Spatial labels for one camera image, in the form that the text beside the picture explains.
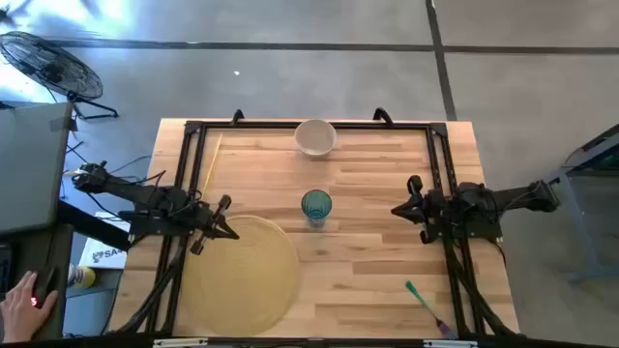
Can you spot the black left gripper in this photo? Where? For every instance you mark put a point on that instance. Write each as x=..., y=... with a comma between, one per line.
x=205, y=220

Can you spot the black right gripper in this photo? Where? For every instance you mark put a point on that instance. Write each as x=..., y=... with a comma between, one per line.
x=430, y=208

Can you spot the iridescent teal purple fork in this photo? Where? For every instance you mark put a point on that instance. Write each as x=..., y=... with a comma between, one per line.
x=426, y=304

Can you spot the teal glass tumbler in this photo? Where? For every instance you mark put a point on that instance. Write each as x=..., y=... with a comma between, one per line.
x=316, y=205

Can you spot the white bowl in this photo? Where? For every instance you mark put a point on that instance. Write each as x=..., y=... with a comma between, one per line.
x=315, y=137

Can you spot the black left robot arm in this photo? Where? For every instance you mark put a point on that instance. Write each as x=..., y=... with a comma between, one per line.
x=145, y=195

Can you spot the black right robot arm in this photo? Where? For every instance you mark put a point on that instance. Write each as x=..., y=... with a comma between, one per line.
x=503, y=198

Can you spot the round woven yellow placemat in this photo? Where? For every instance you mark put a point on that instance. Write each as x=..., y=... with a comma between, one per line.
x=242, y=280

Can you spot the wooden chopstick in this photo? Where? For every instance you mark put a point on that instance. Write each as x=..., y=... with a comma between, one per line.
x=213, y=162

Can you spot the white printed cardboard box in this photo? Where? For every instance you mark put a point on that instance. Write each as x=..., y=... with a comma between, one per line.
x=104, y=253

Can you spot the black diagonal bar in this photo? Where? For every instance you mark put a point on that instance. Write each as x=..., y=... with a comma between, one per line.
x=92, y=224

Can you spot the yellow bottle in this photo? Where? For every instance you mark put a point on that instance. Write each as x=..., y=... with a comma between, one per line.
x=84, y=278

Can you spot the grey metal table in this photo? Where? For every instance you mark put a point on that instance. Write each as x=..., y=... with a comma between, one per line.
x=575, y=217

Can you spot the black computer mouse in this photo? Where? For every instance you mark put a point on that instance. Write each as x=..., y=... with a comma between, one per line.
x=48, y=282

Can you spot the dark grey desk top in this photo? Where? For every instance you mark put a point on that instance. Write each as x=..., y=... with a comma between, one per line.
x=19, y=251

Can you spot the large grey panel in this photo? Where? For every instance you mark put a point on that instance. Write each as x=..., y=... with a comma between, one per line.
x=29, y=164

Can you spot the person's hand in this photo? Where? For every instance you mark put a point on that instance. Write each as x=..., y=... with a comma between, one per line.
x=21, y=314

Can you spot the black keyboard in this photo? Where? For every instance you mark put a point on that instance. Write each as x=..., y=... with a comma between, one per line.
x=4, y=270

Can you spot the black floor fan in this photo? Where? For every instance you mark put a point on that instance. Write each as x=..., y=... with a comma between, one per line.
x=50, y=67

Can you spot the black metal table frame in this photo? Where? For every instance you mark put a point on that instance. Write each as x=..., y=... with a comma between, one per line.
x=251, y=125

